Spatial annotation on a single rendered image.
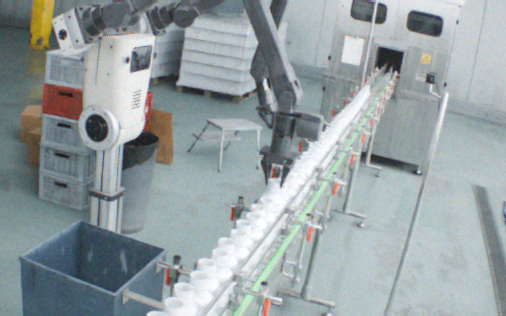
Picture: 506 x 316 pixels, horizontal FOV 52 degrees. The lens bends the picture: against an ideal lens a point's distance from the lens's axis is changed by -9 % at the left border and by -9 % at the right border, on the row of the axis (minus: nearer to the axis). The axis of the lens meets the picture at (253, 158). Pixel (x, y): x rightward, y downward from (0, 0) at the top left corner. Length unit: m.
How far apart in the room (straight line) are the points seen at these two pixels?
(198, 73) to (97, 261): 6.76
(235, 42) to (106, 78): 6.41
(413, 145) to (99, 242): 4.97
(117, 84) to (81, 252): 0.55
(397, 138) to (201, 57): 3.38
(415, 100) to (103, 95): 4.77
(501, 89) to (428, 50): 5.83
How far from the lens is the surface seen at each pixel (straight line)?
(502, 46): 11.83
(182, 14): 2.03
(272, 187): 1.55
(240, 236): 1.29
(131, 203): 3.74
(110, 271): 1.79
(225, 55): 8.24
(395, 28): 6.21
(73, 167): 4.06
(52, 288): 1.53
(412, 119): 6.29
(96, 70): 1.86
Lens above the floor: 1.71
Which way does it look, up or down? 17 degrees down
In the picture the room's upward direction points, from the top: 9 degrees clockwise
